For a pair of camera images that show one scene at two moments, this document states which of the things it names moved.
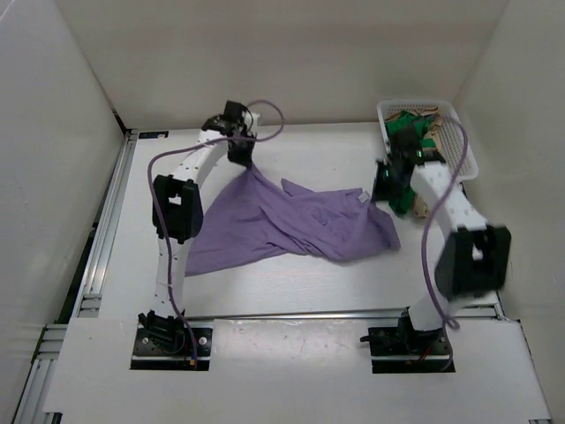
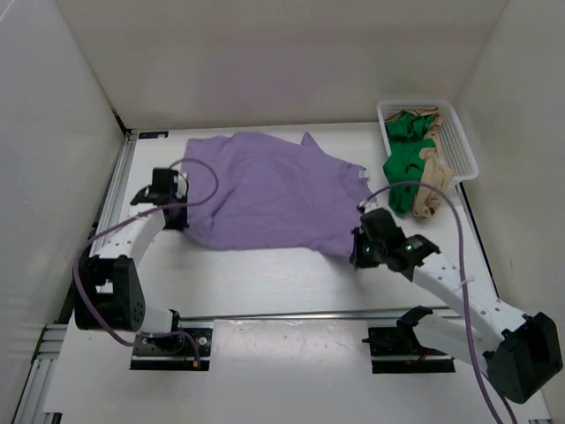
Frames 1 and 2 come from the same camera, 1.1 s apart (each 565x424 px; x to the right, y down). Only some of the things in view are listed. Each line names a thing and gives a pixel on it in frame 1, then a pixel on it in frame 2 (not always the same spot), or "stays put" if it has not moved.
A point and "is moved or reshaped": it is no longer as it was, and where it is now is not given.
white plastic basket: [450, 141] stays put
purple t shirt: [246, 217] is moved or reshaped
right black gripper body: [386, 184] → [366, 253]
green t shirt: [418, 124] stays put
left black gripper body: [240, 152] → [177, 222]
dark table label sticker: [153, 134] stays put
